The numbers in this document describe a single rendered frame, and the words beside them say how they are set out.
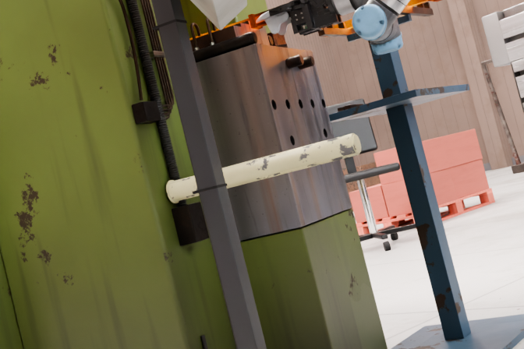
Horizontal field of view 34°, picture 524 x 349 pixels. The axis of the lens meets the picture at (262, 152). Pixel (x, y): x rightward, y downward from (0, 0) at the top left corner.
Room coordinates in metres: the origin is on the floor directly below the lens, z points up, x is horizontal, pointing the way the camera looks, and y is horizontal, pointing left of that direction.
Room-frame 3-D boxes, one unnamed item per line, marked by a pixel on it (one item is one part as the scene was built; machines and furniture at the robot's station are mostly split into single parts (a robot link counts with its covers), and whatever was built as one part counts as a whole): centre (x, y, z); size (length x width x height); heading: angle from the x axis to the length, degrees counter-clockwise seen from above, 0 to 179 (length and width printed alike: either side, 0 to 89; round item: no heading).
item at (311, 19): (2.11, -0.21, 0.97); 0.12 x 0.08 x 0.09; 66
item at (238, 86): (2.30, 0.13, 0.69); 0.56 x 0.38 x 0.45; 66
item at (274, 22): (2.14, -0.10, 0.98); 0.09 x 0.03 x 0.06; 70
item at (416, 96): (2.55, -0.43, 0.73); 0.40 x 0.30 x 0.02; 146
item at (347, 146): (1.81, 0.01, 0.62); 0.44 x 0.05 x 0.05; 66
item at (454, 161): (7.21, -1.20, 0.32); 1.09 x 0.78 x 0.65; 129
